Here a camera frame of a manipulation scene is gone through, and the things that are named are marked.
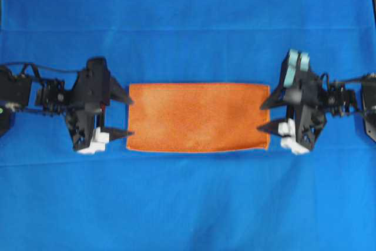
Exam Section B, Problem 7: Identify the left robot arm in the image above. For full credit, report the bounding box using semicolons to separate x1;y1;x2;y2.
1;57;134;154

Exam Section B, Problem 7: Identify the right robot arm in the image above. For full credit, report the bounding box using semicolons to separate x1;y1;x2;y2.
257;72;375;154

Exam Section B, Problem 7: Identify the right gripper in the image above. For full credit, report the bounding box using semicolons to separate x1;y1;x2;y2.
257;74;326;155

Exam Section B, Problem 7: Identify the orange towel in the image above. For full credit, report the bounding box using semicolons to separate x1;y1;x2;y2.
126;83;270;153

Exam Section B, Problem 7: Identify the blue table cloth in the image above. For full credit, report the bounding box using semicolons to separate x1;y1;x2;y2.
1;0;375;250

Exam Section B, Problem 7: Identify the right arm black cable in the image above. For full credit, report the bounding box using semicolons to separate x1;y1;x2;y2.
320;72;374;87

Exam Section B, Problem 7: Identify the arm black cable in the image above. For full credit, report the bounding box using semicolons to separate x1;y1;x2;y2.
1;62;82;73
320;72;374;87

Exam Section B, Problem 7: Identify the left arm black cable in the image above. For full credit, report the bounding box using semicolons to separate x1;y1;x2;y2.
1;62;82;73

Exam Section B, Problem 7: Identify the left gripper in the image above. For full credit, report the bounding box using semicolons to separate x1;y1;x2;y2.
65;68;134;155

